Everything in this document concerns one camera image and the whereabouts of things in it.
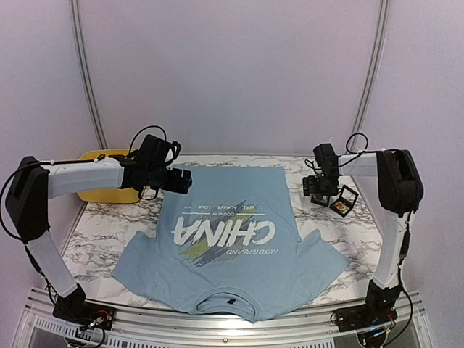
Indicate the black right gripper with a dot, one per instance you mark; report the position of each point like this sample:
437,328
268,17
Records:
309,187

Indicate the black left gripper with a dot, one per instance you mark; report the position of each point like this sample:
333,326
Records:
174,186

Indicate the black brooch box lid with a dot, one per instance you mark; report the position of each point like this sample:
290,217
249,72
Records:
347,196

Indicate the light blue printed t-shirt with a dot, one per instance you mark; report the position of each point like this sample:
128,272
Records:
231,244

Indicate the black brooch box base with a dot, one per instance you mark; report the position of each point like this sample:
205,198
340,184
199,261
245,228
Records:
321,200

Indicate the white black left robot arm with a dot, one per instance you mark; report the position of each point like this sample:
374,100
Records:
29,188

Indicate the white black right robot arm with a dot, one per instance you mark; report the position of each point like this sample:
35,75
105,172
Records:
400,191

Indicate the yellow plastic basket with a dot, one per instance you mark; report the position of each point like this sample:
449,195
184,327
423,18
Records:
108,196

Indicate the right aluminium corner post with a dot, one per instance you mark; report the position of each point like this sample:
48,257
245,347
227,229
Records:
373,66

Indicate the aluminium corner post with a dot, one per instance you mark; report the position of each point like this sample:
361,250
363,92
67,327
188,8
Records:
373,66
85,73

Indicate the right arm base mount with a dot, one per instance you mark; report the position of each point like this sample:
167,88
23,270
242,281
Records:
358,317

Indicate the left aluminium corner post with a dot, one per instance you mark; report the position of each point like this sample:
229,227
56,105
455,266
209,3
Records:
85,73

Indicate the aluminium front rail frame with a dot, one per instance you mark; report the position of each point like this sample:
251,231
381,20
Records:
310,326

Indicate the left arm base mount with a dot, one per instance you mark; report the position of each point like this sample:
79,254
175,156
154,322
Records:
93,316

